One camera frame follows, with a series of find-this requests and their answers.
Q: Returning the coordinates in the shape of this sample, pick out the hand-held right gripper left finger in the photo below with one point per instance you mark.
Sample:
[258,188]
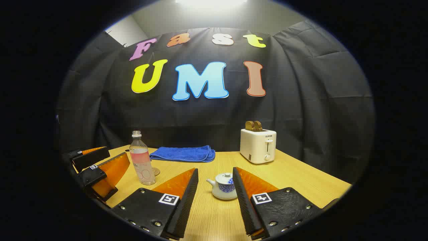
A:
[185,207]

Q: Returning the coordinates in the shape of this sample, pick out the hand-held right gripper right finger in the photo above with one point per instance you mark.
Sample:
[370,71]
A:
[246,207]

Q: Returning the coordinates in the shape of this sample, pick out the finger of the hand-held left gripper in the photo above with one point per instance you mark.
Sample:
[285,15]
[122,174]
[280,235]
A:
[92,159]
[92,175]

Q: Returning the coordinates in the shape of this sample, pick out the white blue-patterned teacup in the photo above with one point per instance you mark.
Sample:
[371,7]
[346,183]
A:
[224,192]

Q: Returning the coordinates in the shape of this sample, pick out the white teacup lid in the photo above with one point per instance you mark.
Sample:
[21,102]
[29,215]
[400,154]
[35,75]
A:
[224,178]

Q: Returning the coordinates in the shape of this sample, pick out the round coaster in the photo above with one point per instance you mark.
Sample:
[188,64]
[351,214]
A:
[156,171]

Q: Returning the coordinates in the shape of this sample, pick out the clear water bottle pink label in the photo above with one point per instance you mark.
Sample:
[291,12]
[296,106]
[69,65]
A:
[142,167]

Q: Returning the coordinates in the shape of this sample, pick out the blue folded towel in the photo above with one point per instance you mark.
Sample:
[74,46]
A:
[184,154]

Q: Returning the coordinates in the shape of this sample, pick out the white toaster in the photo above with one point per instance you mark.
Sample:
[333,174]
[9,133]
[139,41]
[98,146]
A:
[255,147]

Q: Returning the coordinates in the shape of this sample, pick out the brown bread slice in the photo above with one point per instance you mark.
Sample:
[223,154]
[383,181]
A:
[258,126]
[249,126]

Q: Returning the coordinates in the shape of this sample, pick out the black backdrop cloth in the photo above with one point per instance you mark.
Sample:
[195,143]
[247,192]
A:
[301,100]

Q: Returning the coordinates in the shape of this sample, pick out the ceiling light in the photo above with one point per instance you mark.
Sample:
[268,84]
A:
[210,1]

